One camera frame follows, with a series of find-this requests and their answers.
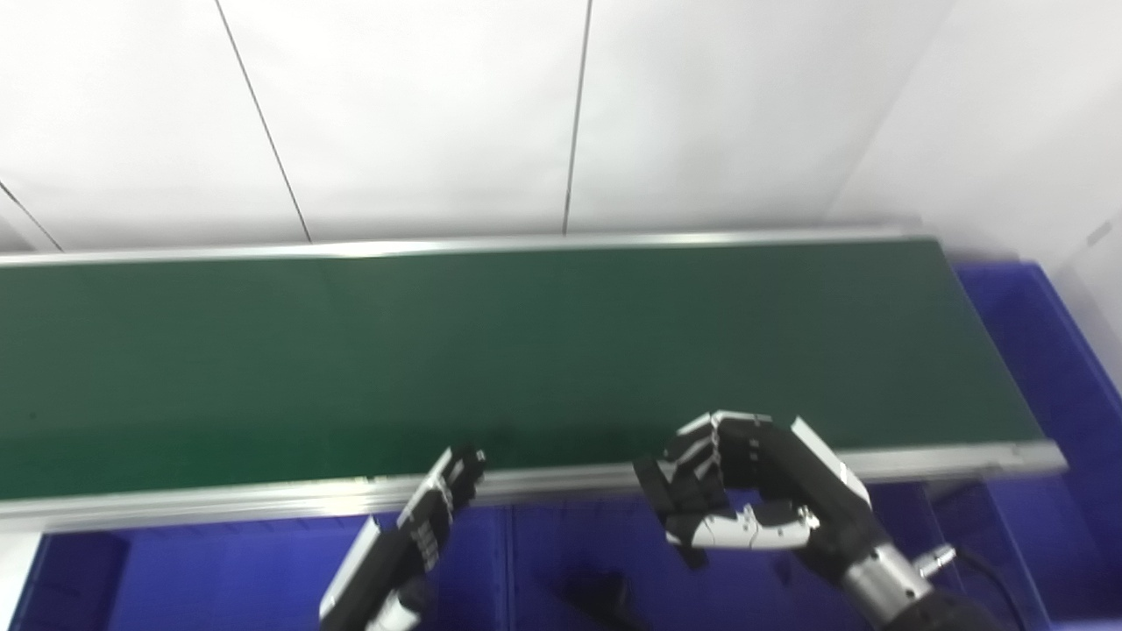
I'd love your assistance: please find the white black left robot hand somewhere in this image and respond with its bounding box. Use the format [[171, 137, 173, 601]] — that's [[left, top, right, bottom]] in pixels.
[[317, 443, 487, 631]]

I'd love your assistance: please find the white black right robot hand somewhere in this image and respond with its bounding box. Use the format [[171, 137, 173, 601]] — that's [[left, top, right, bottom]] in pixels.
[[653, 409, 891, 584]]

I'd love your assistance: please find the large blue plastic bin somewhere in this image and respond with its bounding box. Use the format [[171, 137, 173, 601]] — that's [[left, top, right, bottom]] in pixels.
[[9, 510, 514, 631], [504, 478, 1053, 631]]

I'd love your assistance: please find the green conveyor belt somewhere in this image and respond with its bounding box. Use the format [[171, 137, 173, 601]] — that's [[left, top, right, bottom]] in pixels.
[[0, 226, 1070, 535], [0, 238, 1048, 502]]

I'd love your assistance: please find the narrow blue plastic bin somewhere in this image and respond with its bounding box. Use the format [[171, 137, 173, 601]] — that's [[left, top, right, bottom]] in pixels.
[[929, 261, 1122, 631]]

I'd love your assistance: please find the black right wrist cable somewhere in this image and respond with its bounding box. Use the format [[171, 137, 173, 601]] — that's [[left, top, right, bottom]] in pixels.
[[916, 543, 1028, 631]]

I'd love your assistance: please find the black bracket part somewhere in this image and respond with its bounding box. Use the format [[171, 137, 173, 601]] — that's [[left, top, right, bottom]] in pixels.
[[557, 570, 647, 631]]

